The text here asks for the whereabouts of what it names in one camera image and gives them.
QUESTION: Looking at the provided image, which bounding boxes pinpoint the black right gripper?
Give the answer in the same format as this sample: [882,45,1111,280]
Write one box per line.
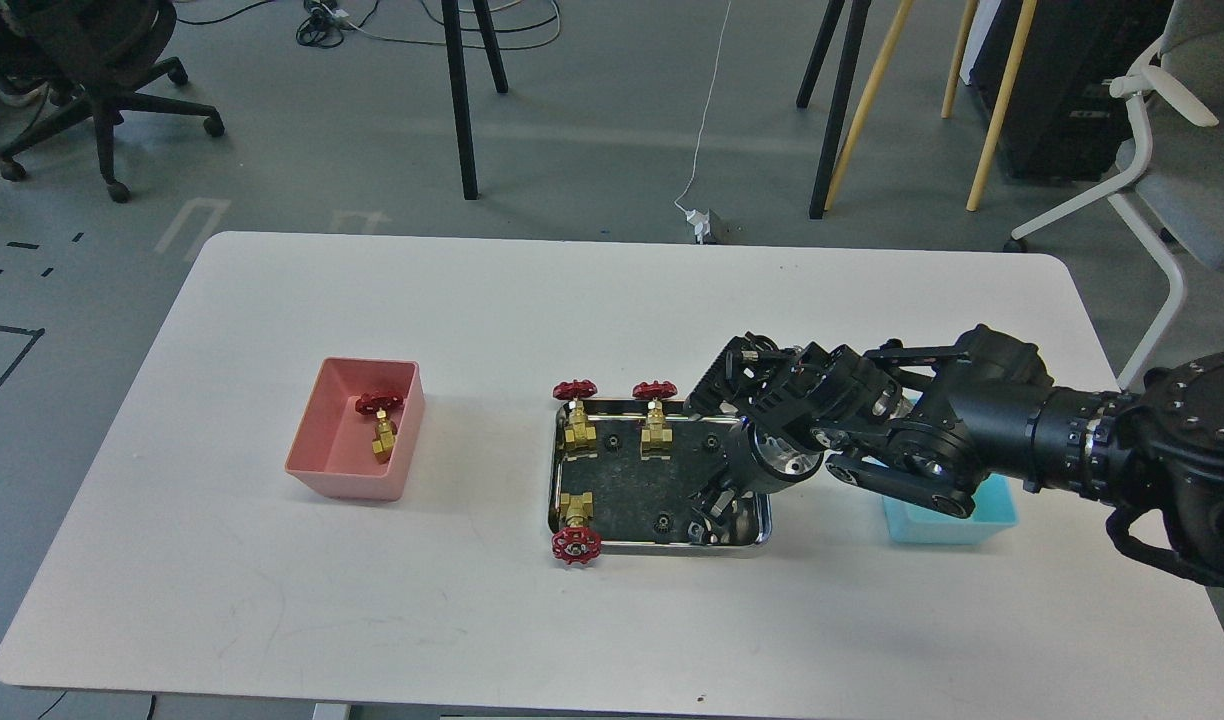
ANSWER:
[685,334,903,546]

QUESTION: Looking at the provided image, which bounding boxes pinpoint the brass valve red handwheel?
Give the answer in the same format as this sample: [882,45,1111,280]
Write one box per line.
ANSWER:
[355,391,403,464]

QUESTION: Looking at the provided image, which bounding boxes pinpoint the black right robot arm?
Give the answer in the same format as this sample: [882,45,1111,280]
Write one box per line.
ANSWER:
[688,324,1224,588]

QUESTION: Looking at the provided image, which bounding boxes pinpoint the brass valve top middle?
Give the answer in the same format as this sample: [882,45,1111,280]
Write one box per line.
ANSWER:
[632,381,679,459]

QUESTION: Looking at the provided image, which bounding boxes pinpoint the brass valve bottom left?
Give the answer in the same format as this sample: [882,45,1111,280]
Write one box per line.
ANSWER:
[551,492,602,564]

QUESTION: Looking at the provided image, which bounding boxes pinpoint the brass valve top left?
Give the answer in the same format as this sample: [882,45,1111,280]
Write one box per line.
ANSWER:
[552,380,599,460]

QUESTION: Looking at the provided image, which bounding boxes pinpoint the blue plastic box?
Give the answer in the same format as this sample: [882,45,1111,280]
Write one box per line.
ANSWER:
[883,474,1018,544]

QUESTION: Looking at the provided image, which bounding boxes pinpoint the pink plastic box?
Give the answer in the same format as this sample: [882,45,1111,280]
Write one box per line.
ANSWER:
[286,358,425,502]

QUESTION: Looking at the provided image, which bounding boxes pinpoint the steel tray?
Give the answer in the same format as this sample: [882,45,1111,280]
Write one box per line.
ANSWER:
[547,397,774,555]

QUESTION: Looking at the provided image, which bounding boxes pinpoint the white power adapter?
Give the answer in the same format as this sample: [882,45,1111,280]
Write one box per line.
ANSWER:
[684,209,728,245]

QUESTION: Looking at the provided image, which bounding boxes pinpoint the black stand legs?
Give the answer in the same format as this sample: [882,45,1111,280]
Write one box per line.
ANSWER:
[796,1,871,220]

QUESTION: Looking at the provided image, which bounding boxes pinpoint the black cabinet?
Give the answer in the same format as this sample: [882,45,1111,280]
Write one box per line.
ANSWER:
[999,1,1173,182]

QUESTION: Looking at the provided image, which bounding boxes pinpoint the wooden easel legs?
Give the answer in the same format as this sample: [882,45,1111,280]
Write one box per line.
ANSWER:
[825,0,1040,213]

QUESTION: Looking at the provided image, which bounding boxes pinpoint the black tripod legs left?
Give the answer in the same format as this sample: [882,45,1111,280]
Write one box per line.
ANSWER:
[439,1,510,200]

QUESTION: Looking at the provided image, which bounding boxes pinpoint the white office chair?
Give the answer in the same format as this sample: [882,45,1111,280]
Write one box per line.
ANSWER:
[1006,1,1224,388]

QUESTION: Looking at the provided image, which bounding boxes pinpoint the black office chair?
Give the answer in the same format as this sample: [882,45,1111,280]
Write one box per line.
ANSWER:
[0,1,225,202]

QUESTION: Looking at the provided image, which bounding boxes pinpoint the white cable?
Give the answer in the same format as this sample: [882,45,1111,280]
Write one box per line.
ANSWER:
[674,0,734,216]

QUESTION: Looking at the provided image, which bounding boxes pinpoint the black floor cables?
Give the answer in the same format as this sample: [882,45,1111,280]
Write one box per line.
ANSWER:
[173,0,565,51]

